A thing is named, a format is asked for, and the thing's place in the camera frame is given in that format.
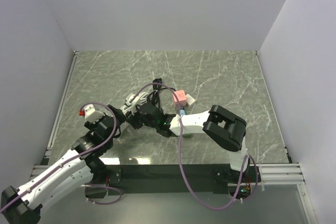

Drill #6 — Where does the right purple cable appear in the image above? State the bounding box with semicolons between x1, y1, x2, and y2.
131;82;260;211

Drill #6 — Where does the black power cord with plug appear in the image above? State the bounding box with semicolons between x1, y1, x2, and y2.
146;78;176;109

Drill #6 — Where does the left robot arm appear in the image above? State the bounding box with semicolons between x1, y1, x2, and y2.
1;103;127;223

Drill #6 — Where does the aluminium rail frame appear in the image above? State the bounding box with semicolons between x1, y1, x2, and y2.
40;50;316;223

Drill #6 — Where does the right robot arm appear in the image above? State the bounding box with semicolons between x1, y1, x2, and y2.
126;102;249;182

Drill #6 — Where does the green power strip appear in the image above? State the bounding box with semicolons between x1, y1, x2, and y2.
176;104;192;138

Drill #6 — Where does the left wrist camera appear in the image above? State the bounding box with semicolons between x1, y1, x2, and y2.
79;104;105;123

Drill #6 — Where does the pink cube socket adapter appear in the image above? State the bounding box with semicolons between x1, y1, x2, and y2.
173;90;187;106

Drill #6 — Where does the small white charger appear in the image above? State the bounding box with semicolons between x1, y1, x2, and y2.
186;94;196;106

